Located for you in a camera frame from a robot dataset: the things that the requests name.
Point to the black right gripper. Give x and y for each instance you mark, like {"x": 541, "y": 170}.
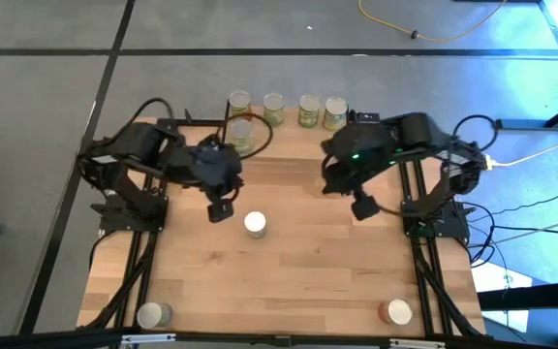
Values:
{"x": 349, "y": 179}

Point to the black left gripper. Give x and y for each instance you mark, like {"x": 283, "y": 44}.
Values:
{"x": 216, "y": 167}

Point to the light green pears can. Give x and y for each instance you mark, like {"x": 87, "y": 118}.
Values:
{"x": 241, "y": 133}
{"x": 309, "y": 105}

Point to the green can orange fruit picture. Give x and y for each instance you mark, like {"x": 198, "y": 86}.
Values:
{"x": 255, "y": 222}

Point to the red yellow pineapple can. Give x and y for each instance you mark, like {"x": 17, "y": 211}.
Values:
{"x": 240, "y": 102}
{"x": 399, "y": 311}

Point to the yellow carrots can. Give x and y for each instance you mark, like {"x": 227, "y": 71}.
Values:
{"x": 335, "y": 109}

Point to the green oranges can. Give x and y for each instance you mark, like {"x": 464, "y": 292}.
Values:
{"x": 274, "y": 104}

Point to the blue-bottomed peas can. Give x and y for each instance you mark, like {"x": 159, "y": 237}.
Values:
{"x": 150, "y": 315}

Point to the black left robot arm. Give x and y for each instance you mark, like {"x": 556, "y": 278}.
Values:
{"x": 138, "y": 138}

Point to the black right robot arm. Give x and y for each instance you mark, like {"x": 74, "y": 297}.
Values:
{"x": 419, "y": 131}

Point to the black metal beam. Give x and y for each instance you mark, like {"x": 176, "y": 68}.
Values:
{"x": 526, "y": 124}
{"x": 531, "y": 295}

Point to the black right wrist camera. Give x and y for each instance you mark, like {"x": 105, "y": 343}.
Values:
{"x": 365, "y": 207}

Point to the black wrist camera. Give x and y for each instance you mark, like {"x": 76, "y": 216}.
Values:
{"x": 221, "y": 212}
{"x": 365, "y": 207}

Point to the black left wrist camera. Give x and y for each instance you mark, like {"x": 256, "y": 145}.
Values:
{"x": 221, "y": 212}

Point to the black table front rail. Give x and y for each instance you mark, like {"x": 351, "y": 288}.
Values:
{"x": 240, "y": 341}

